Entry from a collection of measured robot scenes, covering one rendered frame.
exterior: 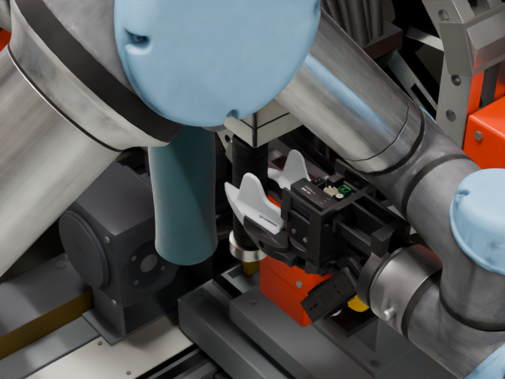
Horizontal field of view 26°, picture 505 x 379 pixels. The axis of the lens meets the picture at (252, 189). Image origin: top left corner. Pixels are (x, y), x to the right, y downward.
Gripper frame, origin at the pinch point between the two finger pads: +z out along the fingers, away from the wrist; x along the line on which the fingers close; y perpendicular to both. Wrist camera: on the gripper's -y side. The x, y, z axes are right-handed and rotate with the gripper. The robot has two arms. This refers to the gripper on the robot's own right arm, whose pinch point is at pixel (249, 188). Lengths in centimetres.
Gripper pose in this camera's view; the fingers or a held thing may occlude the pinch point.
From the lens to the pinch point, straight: 111.4
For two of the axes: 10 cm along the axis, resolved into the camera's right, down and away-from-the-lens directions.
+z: -6.5, -4.8, 5.9
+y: 0.1, -7.8, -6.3
